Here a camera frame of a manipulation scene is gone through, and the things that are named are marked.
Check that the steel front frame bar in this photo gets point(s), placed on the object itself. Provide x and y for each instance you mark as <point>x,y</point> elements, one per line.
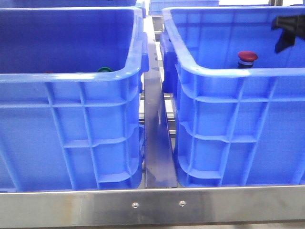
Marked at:
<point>152,206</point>

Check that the red mushroom push button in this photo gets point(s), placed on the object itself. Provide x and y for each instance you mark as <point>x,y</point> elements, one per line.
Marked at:
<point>246,59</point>

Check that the green mushroom push button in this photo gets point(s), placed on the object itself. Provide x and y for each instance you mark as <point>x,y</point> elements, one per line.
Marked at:
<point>104,70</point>

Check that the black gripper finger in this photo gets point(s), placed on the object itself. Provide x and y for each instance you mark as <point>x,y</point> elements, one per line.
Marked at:
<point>294,25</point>
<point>285,41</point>

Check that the steel divider plate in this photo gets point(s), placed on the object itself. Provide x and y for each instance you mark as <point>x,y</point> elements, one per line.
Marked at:
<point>159,164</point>

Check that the blue background low crate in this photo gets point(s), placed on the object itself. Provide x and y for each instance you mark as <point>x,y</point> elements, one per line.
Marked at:
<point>156,6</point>

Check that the blue target plastic crate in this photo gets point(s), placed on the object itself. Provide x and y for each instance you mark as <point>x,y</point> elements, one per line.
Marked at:
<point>236,127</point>

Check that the blue source crate with buttons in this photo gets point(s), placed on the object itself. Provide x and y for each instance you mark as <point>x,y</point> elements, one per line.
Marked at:
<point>63,125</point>

